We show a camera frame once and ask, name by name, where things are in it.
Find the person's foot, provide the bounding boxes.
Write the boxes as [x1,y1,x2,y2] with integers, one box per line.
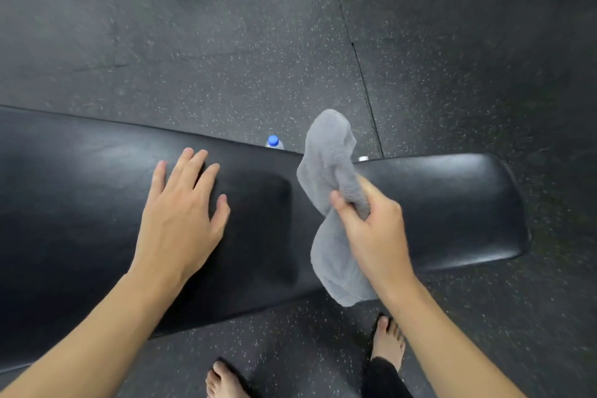
[205,360,251,398]
[371,315,407,371]

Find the person's left hand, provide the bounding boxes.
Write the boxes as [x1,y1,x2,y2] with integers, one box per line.
[128,147,231,287]

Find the black trousers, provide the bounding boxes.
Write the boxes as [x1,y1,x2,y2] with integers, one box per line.
[361,356,414,398]

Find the person's left foot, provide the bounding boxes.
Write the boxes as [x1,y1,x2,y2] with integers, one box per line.
[205,360,251,398]

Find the person's left forearm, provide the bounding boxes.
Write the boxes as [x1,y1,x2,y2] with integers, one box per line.
[0,267,185,398]

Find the person's right hand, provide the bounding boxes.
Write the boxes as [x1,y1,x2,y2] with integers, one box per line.
[329,174,419,302]

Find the grey towel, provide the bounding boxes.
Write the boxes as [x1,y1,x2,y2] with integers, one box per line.
[296,109,379,308]

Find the person's right forearm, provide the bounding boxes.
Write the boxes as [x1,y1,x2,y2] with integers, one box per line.
[384,274,528,398]

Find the person's right foot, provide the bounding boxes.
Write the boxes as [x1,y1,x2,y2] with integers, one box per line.
[371,315,407,371]

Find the black padded gym bench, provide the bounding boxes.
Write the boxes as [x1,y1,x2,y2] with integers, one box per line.
[0,106,532,373]

